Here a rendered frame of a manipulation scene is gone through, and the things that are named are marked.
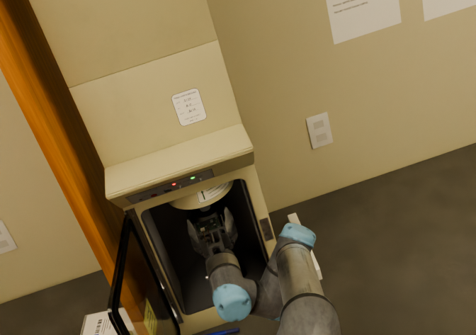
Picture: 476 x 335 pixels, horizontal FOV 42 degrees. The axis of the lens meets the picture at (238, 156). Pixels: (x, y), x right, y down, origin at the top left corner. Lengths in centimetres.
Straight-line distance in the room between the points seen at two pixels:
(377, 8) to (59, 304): 130
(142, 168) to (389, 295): 74
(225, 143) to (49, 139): 36
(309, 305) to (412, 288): 71
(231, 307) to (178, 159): 33
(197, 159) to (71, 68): 31
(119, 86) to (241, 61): 57
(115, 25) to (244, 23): 58
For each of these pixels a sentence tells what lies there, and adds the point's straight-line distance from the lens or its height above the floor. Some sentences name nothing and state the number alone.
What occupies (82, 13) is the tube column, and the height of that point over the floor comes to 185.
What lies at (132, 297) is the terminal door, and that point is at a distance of 134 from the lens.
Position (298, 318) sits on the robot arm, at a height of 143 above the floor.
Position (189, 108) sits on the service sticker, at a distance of 133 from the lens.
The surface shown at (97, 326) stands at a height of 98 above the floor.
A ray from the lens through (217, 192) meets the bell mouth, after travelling 148.
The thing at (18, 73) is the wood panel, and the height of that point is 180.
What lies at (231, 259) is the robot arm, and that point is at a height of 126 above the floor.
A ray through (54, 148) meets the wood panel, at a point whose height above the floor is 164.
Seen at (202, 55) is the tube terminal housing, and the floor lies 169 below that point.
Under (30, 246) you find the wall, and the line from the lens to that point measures 204.
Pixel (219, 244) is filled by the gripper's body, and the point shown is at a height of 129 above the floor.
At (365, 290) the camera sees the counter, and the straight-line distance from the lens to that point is 170.
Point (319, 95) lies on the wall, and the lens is 189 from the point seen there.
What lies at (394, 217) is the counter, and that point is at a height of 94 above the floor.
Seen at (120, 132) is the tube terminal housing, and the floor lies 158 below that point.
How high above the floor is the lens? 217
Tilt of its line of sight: 32 degrees down
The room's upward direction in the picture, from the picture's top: 17 degrees counter-clockwise
